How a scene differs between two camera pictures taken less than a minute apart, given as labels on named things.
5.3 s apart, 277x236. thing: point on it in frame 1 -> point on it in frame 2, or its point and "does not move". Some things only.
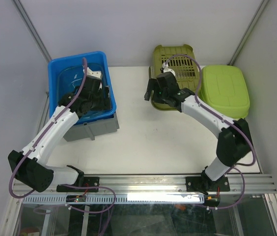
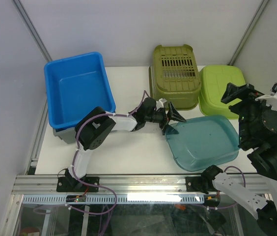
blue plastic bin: x=64 y=73 does not move
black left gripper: x=105 y=104 -> x=172 y=114
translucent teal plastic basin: x=69 y=78 -> x=209 y=142
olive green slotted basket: x=181 y=60 does not move
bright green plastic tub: x=222 y=87 does not move
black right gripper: x=152 y=85 -> x=233 y=91
